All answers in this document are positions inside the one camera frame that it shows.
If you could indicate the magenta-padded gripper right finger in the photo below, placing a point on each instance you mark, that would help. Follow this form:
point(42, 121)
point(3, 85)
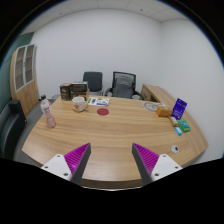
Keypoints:
point(165, 165)

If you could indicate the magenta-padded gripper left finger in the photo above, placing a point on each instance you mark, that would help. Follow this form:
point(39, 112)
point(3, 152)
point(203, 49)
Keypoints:
point(57, 165)

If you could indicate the clear drink bottle black cap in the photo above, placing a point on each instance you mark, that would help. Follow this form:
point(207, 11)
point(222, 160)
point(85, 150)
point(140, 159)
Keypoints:
point(48, 115)

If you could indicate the small white round device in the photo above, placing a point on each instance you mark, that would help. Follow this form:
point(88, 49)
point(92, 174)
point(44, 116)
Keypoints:
point(175, 149)

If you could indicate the light blue small box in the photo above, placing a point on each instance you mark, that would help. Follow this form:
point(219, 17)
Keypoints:
point(178, 131)

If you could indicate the green small box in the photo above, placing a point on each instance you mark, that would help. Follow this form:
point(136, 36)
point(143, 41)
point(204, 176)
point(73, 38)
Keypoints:
point(184, 126)

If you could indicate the tan small box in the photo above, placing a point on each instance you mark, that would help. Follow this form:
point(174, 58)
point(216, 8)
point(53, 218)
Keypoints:
point(173, 121)

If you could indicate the orange cardboard box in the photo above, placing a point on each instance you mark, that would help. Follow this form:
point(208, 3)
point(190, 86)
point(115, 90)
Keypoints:
point(163, 111)

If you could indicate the purple standing box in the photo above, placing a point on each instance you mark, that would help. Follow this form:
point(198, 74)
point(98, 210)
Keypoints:
point(179, 108)

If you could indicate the black leather armchair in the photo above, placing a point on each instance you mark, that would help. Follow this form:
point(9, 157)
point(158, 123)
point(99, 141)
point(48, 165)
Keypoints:
point(10, 130)

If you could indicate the white mug with orange print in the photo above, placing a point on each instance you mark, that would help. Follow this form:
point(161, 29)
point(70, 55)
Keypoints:
point(78, 104)

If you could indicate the flat round red coaster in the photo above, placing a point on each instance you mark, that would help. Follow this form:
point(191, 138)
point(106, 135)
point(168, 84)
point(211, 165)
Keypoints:
point(102, 111)

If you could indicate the flat brown printed box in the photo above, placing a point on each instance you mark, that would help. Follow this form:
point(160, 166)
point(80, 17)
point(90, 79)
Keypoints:
point(78, 94)

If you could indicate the tall dark brown box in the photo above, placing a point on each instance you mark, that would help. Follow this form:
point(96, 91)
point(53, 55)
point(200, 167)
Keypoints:
point(65, 91)

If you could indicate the wooden side desk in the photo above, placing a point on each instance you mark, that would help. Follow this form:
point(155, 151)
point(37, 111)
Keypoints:
point(156, 91)

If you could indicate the white green printed leaflet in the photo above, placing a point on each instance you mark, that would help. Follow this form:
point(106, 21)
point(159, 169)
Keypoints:
point(99, 101)

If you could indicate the wooden cabinet with glass doors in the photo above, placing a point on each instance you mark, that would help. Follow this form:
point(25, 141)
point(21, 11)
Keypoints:
point(28, 91)

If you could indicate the flat dark printed box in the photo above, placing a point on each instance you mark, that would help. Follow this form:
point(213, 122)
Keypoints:
point(79, 86)

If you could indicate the grey backpack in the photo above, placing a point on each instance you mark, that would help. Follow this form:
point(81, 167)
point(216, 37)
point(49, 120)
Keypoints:
point(123, 87)

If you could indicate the black mesh office chair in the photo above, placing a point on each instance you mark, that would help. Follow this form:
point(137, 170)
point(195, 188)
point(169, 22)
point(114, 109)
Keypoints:
point(108, 90)

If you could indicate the dark padded office chair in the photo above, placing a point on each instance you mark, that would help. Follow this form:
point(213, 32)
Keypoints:
point(92, 80)

